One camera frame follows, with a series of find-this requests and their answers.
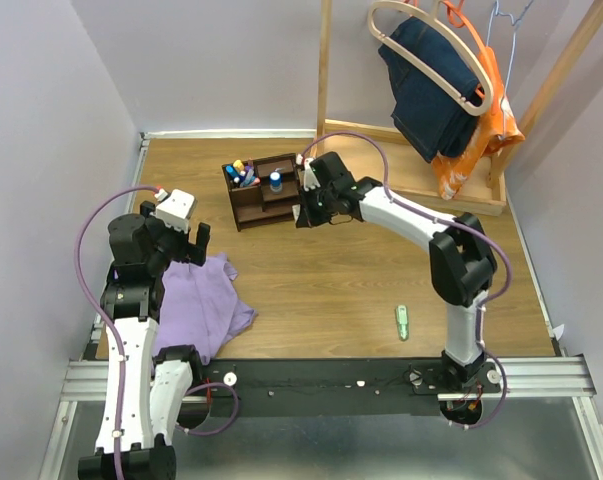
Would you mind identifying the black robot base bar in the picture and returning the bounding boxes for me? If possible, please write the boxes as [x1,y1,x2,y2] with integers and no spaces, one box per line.
[194,357,501,417]

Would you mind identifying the dark brown wooden desk organizer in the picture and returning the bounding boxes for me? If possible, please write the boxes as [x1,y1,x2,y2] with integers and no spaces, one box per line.
[221,153,300,231]

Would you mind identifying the dark blue jeans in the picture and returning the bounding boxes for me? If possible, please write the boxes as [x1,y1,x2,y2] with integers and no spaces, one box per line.
[378,19,479,163]

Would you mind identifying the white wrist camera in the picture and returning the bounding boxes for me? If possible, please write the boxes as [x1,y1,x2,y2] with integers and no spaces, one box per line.
[302,157,320,192]
[154,188,197,233]

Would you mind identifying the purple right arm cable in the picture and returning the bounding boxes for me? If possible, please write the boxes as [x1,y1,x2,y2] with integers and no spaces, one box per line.
[300,131,513,431]

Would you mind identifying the purple cloth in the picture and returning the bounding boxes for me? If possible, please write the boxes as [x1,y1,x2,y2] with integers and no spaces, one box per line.
[152,253,257,365]

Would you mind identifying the wooden clothes rack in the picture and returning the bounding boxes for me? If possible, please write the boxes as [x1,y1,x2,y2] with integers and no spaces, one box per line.
[317,1,603,215]

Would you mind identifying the orange cloth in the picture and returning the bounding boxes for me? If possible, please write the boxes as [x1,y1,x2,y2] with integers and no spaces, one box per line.
[431,47,525,200]

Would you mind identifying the blue and grey cylinder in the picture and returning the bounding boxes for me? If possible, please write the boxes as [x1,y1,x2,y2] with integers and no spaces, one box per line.
[269,171,283,194]

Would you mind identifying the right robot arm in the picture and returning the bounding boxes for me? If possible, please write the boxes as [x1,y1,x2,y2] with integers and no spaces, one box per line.
[293,152,496,392]

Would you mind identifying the wooden clothes hanger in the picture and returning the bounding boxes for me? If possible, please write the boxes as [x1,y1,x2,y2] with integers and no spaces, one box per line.
[367,1,494,117]

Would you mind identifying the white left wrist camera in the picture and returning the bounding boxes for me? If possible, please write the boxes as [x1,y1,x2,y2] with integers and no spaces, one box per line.
[154,188,197,233]

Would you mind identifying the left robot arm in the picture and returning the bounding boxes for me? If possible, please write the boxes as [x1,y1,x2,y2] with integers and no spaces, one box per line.
[78,191,210,479]

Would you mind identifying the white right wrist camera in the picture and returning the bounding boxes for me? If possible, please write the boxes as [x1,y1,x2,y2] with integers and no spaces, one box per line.
[302,157,320,192]

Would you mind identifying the blue wire hanger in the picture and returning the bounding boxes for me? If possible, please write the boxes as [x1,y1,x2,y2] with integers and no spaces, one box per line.
[485,0,535,106]

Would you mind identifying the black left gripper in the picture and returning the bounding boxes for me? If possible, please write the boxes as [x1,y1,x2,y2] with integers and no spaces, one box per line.
[141,200,210,274]

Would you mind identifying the green stapler remover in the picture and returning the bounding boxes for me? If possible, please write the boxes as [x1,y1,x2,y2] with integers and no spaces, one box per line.
[395,305,409,341]

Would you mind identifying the orange plastic hanger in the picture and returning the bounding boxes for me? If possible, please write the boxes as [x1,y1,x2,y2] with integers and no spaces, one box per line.
[408,0,490,101]

